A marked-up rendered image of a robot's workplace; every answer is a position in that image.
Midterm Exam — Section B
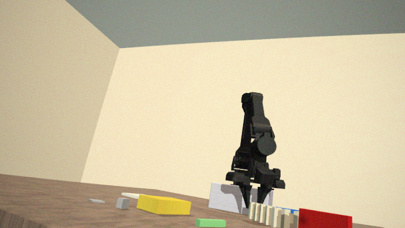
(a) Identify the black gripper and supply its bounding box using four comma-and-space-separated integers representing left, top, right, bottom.
226, 157, 285, 209

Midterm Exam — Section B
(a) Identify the green rectangular block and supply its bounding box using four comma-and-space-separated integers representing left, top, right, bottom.
195, 218, 226, 227

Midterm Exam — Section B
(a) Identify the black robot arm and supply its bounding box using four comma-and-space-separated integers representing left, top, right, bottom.
231, 92, 281, 185

